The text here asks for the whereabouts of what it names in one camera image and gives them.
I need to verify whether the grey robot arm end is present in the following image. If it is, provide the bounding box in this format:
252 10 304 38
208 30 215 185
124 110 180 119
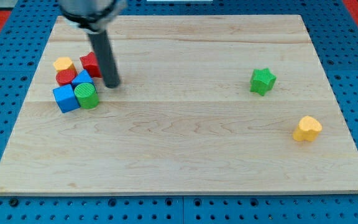
58 0 127 34

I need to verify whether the light wooden board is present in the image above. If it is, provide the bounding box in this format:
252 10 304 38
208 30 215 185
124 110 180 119
0 15 358 196

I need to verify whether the red star block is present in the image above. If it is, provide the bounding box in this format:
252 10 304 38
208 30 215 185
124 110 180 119
80 52 102 78

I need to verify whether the red cylinder block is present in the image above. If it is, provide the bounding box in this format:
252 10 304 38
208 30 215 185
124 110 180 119
55 69 76 86

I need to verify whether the blue cube block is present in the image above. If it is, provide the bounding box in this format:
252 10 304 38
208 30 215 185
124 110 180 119
52 84 80 113

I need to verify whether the green cylinder block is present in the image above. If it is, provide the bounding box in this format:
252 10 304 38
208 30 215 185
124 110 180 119
74 83 99 110

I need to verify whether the yellow heart block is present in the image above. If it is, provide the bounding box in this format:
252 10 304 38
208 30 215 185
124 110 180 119
293 116 323 142

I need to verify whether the yellow hexagon block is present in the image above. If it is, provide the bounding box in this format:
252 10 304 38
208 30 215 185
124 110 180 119
53 57 77 74

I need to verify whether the green star block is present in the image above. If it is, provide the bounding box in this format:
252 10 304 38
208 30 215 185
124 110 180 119
250 68 277 96

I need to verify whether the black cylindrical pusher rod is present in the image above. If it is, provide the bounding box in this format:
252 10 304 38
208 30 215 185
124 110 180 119
88 30 121 88

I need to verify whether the blue triangle block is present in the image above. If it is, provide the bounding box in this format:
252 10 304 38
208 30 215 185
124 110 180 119
71 70 94 89

